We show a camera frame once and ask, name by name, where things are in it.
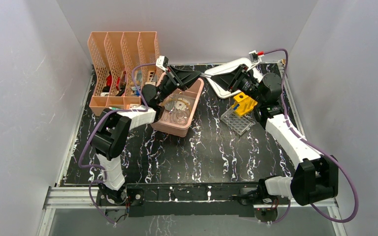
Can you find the yellow rubber tube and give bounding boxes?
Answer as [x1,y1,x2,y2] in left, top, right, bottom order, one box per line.
[161,94,191,115]

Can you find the metal crucible tongs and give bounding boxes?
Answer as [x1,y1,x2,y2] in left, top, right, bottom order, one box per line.
[176,91,186,102]

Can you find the clear plastic tube rack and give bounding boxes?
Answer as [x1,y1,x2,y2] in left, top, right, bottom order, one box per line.
[220,108,253,136]

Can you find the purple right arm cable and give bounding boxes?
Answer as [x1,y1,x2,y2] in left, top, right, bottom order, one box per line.
[262,48,360,224]

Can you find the yellow test tube rack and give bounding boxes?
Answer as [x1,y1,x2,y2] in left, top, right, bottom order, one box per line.
[232,92,257,116]

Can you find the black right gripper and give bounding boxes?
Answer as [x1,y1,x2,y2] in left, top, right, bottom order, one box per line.
[210,64,264,104]

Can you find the pink desk organizer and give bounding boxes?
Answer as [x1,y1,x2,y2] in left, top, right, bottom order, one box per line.
[88,31,160,117]

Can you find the clear glass flask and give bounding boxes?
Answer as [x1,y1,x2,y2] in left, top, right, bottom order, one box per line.
[171,110,190,125]

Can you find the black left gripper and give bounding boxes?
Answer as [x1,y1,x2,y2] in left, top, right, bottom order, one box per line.
[157,66,202,105]

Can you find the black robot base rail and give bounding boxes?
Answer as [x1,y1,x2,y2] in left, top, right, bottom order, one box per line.
[94,182,291,218]

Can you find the pink plastic bin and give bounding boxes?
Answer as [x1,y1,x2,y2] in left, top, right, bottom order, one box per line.
[151,78,204,137]

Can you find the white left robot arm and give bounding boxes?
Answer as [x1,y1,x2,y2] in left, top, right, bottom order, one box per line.
[88,56,201,205]

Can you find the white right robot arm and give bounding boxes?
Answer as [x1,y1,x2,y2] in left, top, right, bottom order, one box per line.
[211,64,339,206]

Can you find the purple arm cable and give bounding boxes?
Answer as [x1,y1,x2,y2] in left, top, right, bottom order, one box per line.
[78,62,158,225]
[262,48,360,224]

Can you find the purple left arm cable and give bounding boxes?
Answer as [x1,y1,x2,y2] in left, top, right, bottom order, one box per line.
[78,62,158,225]

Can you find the white container lid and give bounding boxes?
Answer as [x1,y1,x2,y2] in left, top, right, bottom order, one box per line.
[203,58,263,99]

